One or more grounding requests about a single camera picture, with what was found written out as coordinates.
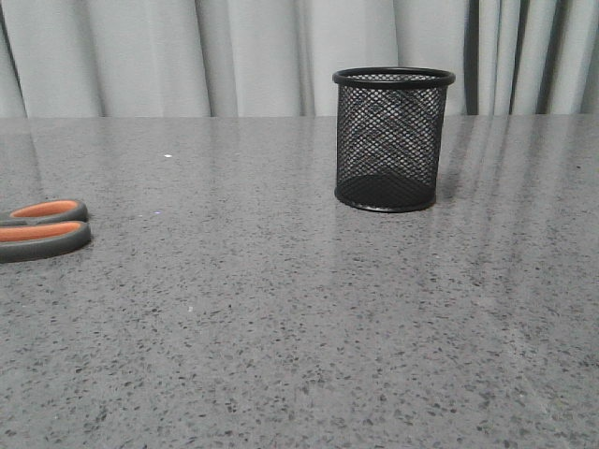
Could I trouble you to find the black mesh pen bucket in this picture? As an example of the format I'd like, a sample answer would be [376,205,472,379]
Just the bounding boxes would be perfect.
[332,66,455,212]

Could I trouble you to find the grey pleated curtain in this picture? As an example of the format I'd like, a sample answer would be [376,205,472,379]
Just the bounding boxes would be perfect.
[1,1,598,118]

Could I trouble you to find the grey orange handled scissors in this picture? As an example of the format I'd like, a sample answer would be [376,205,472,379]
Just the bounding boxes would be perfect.
[1,199,92,263]

